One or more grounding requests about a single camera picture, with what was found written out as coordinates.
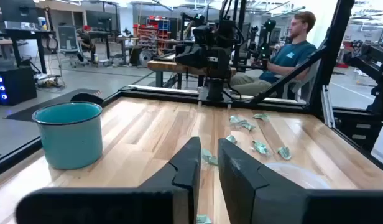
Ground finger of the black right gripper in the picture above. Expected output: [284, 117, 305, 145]
[197, 52, 210, 73]
[214, 53, 225, 74]

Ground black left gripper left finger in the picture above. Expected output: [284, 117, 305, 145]
[138, 136, 202, 224]

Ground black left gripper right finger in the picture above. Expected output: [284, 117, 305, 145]
[218, 138, 307, 224]

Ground wooden top table black legs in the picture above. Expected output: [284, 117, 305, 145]
[147, 58, 238, 90]

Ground red storage shelf with bins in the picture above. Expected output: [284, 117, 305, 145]
[134, 15, 172, 57]

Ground person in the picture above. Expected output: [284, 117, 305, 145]
[230, 11, 318, 97]

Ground white chair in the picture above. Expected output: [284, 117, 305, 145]
[281, 60, 321, 103]

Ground black computer monitor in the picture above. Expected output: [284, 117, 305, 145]
[0, 0, 40, 23]
[85, 9, 113, 32]

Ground teal enamel mug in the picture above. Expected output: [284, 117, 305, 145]
[32, 101, 104, 170]

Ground grey office chair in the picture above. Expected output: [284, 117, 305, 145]
[56, 24, 86, 68]

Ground black desk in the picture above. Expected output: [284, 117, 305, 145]
[3, 27, 57, 75]

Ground black computer tower blue lights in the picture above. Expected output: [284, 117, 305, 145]
[0, 67, 38, 106]

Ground silver aluminium bracket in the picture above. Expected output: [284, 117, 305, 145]
[321, 85, 336, 128]

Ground black aluminium table frame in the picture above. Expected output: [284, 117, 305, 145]
[0, 0, 383, 178]

